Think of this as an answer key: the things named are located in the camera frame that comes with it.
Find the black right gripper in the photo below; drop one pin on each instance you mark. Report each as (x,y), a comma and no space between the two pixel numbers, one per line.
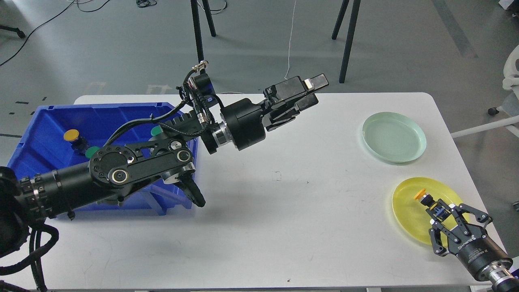
(484,259)

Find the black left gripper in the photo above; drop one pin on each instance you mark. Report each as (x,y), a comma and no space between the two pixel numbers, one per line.
(243,122)

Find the yellow push button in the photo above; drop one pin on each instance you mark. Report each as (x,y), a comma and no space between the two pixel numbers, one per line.
(437,210)
(79,144)

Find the green push button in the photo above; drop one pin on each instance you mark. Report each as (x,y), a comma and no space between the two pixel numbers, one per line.
(91,151)
(156,130)

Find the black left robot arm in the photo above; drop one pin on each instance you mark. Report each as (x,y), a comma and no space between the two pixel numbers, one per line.
(139,153)

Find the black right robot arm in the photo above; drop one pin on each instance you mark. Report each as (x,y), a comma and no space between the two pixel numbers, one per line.
(508,286)

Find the yellow plate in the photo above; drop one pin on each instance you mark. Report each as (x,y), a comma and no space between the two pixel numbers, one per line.
(410,214)

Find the pale green plate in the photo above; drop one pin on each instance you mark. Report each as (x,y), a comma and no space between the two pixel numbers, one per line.
(393,137)

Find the yellow push button in bin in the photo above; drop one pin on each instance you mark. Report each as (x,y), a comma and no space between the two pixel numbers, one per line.
(79,144)

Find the right black tripod legs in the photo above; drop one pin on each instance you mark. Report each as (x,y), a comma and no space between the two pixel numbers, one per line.
(350,34)

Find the black tripod legs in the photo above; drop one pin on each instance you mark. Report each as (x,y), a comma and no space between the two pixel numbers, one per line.
(350,34)
(197,27)

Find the left black tripod legs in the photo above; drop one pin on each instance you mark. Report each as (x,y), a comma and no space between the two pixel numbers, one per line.
(197,27)

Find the white chair base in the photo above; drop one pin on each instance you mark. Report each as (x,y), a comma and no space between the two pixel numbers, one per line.
(510,104)

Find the blue plastic bin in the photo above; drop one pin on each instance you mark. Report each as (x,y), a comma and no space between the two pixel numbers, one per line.
(43,149)

